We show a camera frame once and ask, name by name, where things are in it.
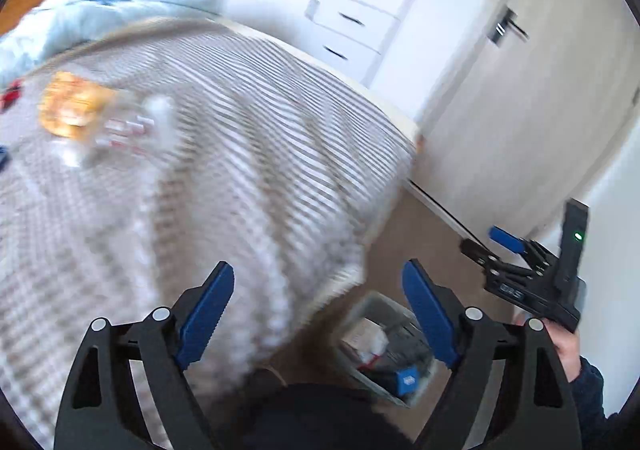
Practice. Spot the person's right hand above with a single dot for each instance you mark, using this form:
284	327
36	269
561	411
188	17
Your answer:
567	350

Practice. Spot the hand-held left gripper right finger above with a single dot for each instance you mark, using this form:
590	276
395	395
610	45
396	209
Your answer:
430	315

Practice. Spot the beige door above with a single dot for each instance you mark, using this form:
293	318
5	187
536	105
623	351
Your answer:
525	129

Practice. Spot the brown checkered bed sheet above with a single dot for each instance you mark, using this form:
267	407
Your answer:
250	154

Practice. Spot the small blue box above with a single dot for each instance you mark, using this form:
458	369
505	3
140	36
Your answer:
406	380

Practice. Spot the light blue quilt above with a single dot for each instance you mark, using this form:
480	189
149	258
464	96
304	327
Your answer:
100	4

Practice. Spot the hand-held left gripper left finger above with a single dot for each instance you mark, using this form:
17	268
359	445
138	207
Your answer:
207	315

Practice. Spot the person's dark clothing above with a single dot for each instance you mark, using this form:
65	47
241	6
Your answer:
330	420

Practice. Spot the trash bin with plastic liner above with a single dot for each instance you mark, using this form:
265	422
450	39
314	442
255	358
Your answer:
370	305

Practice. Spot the red black wrapper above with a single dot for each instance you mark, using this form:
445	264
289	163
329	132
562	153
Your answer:
10	93

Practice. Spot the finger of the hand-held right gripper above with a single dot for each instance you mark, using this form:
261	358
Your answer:
480	255
505	237

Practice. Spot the yellow snack packet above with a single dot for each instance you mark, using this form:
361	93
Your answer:
70	102

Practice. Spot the clear plastic wrapper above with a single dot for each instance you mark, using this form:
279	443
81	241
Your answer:
145	124

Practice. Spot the person's right forearm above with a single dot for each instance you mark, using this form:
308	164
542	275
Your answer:
587	390

